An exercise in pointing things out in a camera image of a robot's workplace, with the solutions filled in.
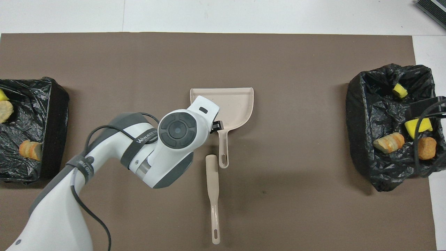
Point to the yellow sponge piece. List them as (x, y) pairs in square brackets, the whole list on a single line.
[(411, 129), (400, 91)]

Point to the yellow sponge wedge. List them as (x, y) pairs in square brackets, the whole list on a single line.
[(2, 96)]

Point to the beige plastic dustpan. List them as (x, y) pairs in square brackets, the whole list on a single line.
[(237, 104)]

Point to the black bag lined bin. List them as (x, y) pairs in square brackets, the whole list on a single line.
[(52, 139), (366, 132)]

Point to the brown table mat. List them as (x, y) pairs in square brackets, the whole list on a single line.
[(223, 52)]

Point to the brown bread roll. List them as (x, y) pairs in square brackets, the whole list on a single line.
[(427, 148)]

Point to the dark ribbed panel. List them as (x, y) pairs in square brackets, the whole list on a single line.
[(433, 8)]

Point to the beige hand brush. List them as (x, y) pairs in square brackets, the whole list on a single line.
[(212, 174)]

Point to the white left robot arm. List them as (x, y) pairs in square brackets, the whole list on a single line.
[(174, 139)]

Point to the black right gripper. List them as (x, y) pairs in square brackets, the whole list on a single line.
[(441, 107)]

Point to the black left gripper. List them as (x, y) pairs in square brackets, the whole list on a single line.
[(217, 126)]

